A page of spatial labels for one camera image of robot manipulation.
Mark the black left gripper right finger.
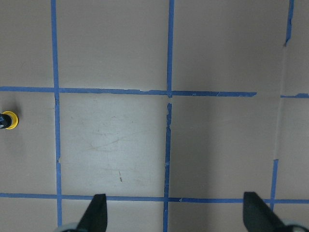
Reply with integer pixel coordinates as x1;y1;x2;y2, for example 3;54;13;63
243;192;285;232

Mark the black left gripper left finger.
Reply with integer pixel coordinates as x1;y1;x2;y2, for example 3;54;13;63
76;194;107;232

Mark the yellow push button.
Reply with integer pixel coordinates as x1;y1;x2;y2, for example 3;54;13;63
0;111;19;130

